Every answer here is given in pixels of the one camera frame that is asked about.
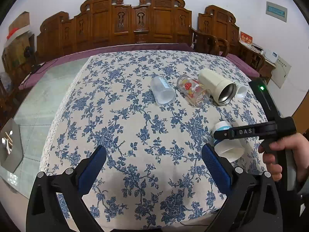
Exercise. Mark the blue tipped left gripper right finger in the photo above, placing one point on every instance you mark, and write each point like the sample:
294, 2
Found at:
263, 131

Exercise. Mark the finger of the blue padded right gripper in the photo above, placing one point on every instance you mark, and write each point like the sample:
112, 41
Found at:
252, 201

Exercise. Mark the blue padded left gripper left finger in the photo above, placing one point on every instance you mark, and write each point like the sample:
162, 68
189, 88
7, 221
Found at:
44, 212

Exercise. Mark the white paper cup blue band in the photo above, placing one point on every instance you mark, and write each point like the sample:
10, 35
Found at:
229, 149

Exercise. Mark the small white cup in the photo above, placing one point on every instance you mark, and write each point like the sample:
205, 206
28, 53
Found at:
241, 91

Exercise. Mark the glass cup red flowers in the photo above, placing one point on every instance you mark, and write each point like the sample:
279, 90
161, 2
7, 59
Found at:
193, 90

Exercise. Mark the clear plastic cup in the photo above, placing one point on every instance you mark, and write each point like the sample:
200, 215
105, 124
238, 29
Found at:
163, 92

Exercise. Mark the person's right hand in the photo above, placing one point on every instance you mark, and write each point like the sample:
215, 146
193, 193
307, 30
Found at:
299, 146

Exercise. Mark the cream steel-lined tumbler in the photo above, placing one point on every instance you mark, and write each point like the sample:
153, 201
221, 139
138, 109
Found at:
221, 89

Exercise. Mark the wooden side table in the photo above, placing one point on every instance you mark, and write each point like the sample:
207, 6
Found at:
257, 61

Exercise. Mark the grey utensil holder box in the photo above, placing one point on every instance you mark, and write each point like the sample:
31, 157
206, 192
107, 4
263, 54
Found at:
11, 147

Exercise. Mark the red card sign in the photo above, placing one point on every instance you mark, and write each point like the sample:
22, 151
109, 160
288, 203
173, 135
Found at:
245, 38

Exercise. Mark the carved wooden armchair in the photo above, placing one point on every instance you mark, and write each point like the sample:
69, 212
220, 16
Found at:
221, 24

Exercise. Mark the blue floral tablecloth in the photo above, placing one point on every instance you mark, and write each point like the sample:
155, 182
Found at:
154, 175

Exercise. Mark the carved wooden sofa bench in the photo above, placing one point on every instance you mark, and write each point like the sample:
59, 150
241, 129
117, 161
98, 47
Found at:
105, 23

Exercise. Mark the cardboard box on shelf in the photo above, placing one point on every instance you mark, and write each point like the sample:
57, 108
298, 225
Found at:
21, 21

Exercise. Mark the white wall distribution box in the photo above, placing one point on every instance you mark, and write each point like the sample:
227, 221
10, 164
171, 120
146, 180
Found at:
281, 71

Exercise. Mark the grey wall electrical panel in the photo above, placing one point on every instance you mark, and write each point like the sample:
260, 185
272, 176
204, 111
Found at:
276, 11

